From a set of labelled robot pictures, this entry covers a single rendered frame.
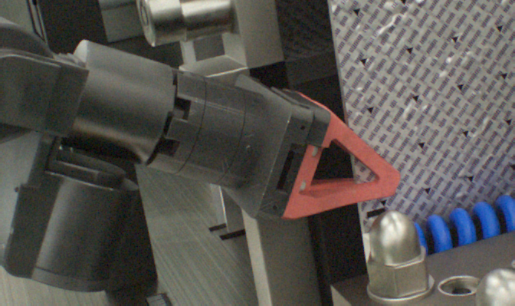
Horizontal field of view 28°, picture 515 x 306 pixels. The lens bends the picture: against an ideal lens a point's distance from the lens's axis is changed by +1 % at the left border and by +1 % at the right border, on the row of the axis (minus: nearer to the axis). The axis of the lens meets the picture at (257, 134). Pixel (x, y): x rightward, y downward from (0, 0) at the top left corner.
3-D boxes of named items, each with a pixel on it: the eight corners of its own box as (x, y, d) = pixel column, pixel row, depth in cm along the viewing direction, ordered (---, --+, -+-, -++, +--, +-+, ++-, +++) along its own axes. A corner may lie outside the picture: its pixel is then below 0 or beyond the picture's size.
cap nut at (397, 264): (356, 285, 56) (345, 210, 55) (416, 268, 57) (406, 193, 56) (384, 311, 53) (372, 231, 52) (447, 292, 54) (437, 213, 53)
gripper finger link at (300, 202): (394, 249, 59) (248, 212, 56) (347, 212, 66) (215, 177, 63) (434, 139, 59) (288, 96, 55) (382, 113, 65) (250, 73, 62)
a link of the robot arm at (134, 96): (73, 39, 51) (58, 29, 56) (34, 169, 52) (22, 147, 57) (201, 78, 53) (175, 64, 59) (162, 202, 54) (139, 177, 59)
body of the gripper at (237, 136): (285, 228, 54) (155, 196, 52) (231, 178, 64) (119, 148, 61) (325, 114, 53) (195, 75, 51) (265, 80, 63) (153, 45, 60)
